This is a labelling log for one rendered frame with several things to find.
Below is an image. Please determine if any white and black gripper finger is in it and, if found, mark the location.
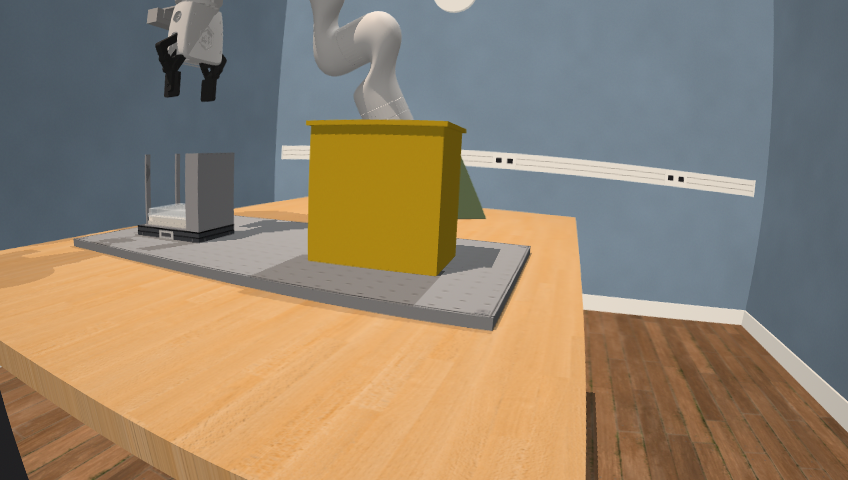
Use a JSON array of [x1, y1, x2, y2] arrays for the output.
[[199, 54, 227, 102], [155, 33, 186, 98]]

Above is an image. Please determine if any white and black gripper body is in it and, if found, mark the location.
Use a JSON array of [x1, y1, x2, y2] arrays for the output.
[[168, 0, 223, 68]]

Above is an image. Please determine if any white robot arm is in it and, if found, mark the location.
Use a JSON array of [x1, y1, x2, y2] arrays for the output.
[[147, 0, 414, 120]]

